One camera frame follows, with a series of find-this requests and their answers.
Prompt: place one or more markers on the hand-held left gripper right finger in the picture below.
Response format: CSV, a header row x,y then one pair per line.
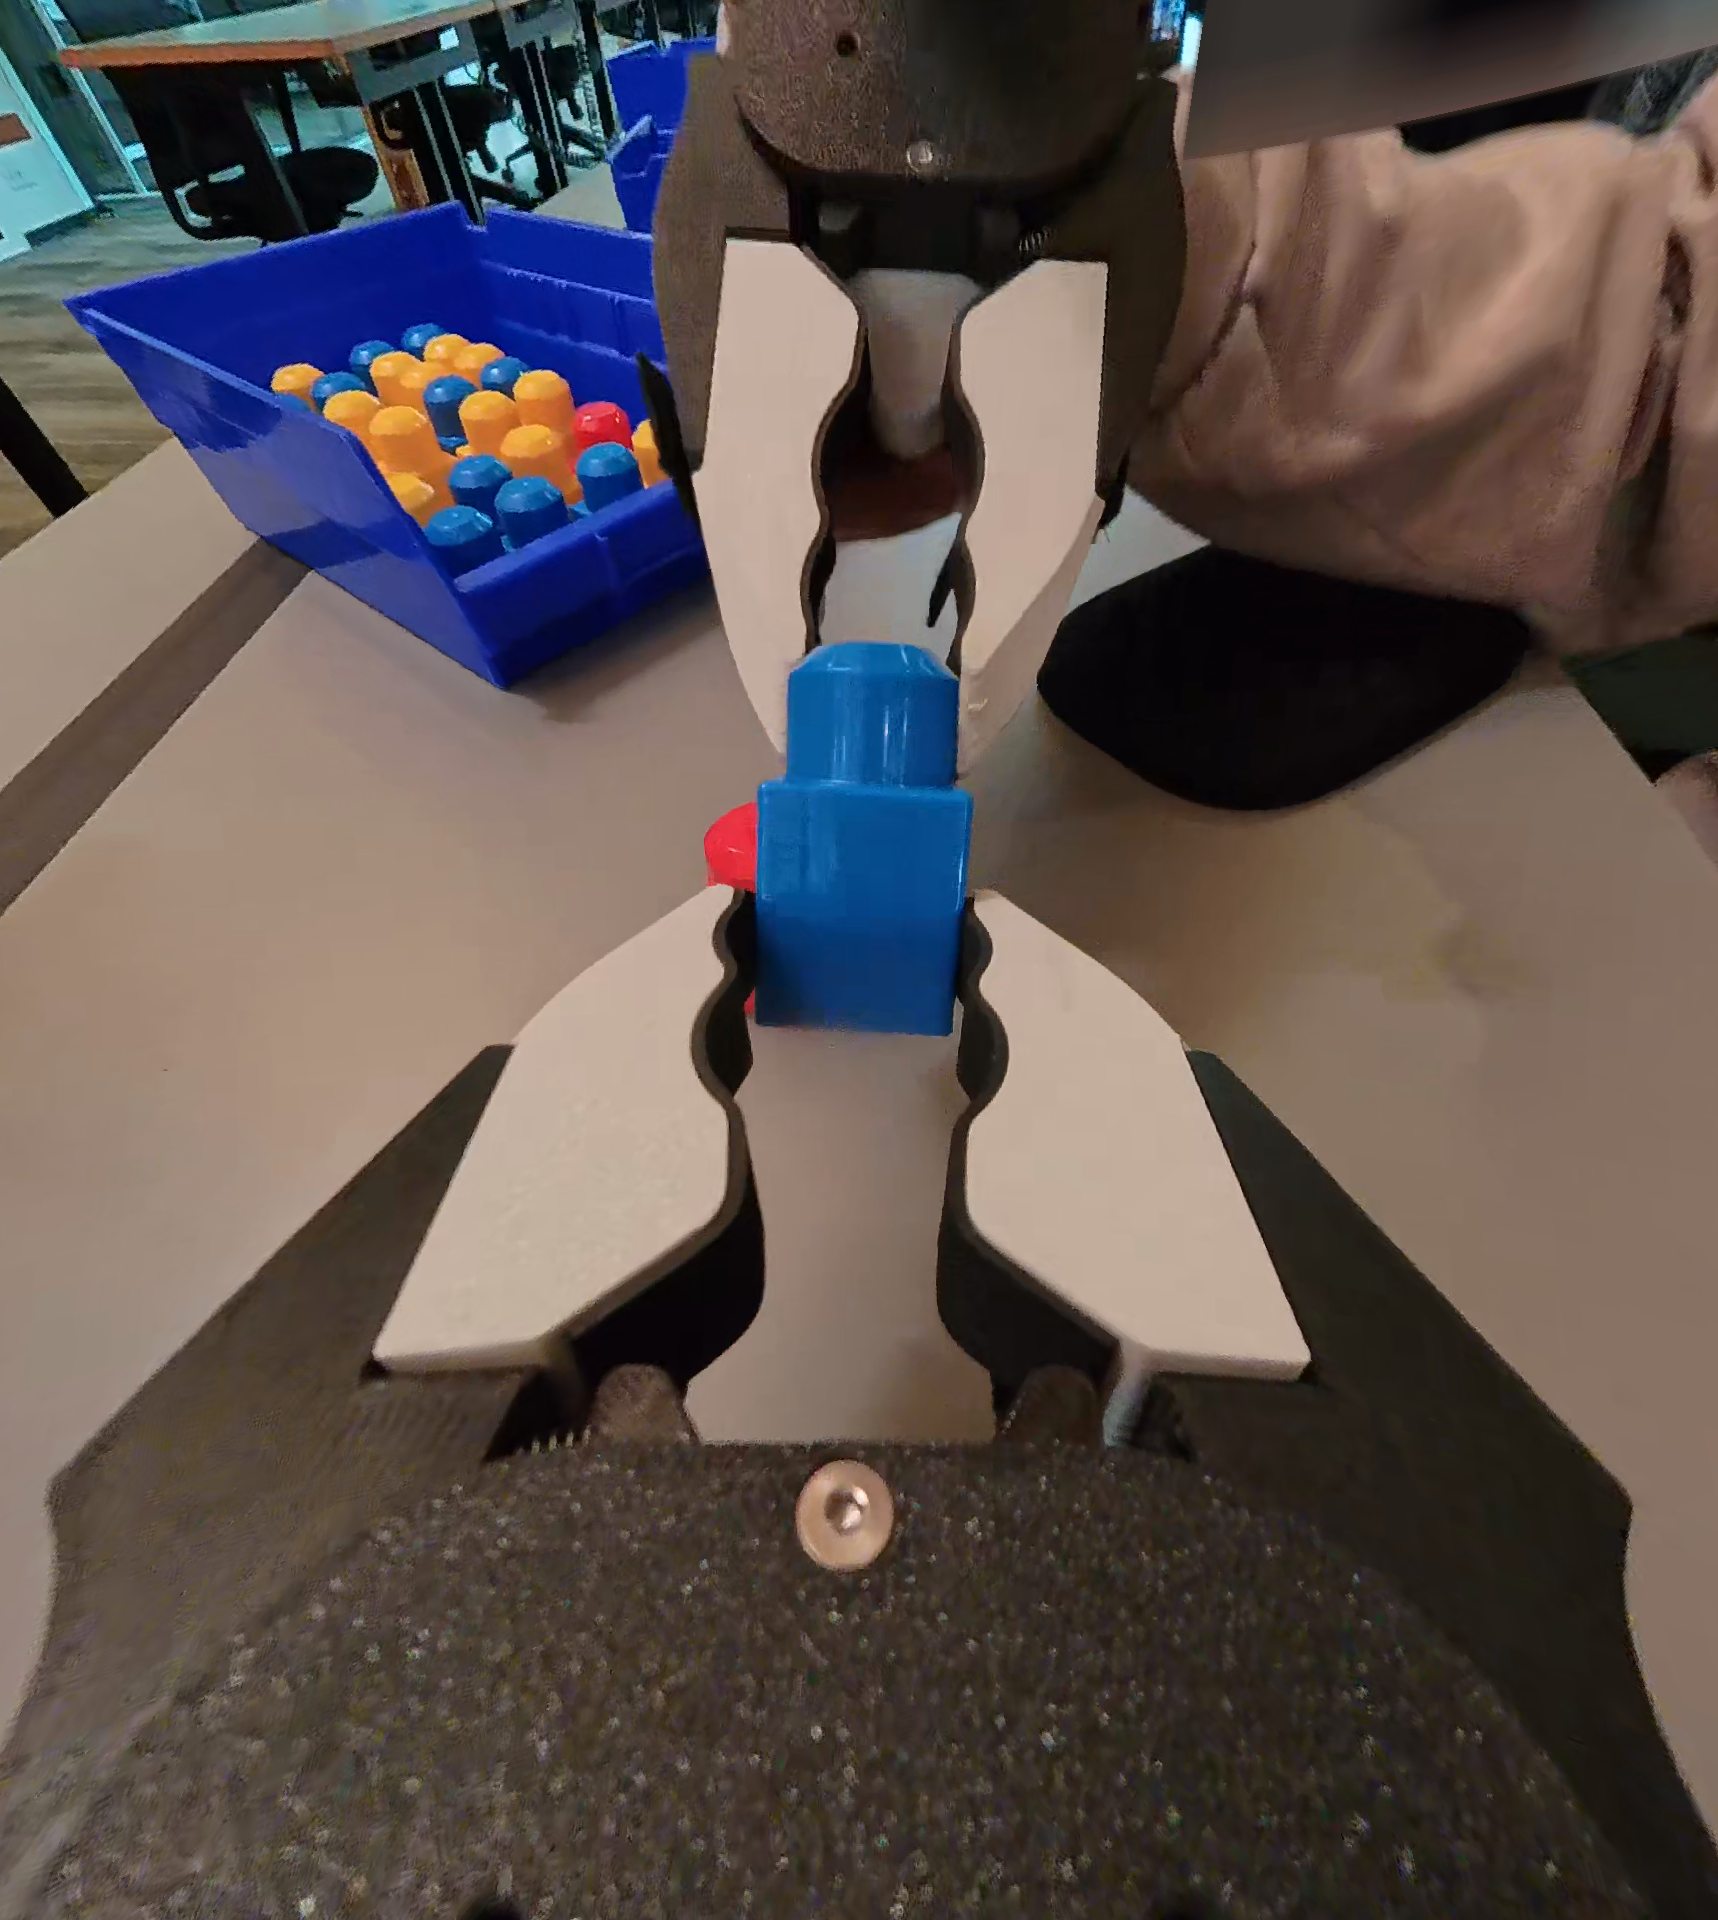
x,y
1115,1171

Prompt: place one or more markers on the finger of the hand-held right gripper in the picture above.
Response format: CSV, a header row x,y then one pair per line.
x,y
1046,451
768,451

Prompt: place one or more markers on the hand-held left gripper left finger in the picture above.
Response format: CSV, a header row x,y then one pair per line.
x,y
574,1171

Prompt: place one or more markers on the pile of colourful toy blocks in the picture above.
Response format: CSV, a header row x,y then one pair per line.
x,y
529,451

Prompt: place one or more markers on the red toy block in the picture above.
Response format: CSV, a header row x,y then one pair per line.
x,y
728,854

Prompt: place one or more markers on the blue single-stud toy block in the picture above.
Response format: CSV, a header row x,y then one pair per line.
x,y
859,900

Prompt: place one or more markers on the person's right forearm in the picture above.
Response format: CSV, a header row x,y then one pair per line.
x,y
1474,374

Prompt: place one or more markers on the black pad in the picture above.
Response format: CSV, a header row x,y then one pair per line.
x,y
1279,691

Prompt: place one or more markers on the black office chair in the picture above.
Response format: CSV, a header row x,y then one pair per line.
x,y
288,181
1699,705

